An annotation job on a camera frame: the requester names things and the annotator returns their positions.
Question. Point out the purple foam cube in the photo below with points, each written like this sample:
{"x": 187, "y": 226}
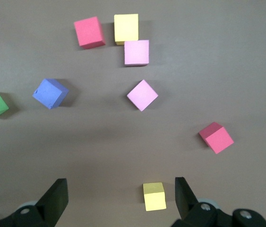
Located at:
{"x": 48, "y": 93}

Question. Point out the brown table cover sheet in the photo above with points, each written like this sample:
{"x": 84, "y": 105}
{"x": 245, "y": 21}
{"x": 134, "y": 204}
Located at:
{"x": 123, "y": 146}

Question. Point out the red foam cube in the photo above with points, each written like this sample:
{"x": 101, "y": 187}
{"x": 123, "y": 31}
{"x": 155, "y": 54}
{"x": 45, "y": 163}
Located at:
{"x": 217, "y": 139}
{"x": 88, "y": 32}

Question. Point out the yellow foam cube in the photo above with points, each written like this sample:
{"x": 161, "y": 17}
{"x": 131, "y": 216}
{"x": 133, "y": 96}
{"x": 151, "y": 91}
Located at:
{"x": 154, "y": 198}
{"x": 126, "y": 27}

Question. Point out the pink foam cube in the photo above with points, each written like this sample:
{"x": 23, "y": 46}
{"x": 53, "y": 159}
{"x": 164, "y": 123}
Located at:
{"x": 136, "y": 52}
{"x": 142, "y": 95}

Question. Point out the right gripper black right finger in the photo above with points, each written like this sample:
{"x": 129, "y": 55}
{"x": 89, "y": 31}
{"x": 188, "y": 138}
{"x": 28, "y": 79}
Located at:
{"x": 184, "y": 201}

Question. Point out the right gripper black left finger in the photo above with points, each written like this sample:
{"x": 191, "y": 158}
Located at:
{"x": 54, "y": 201}

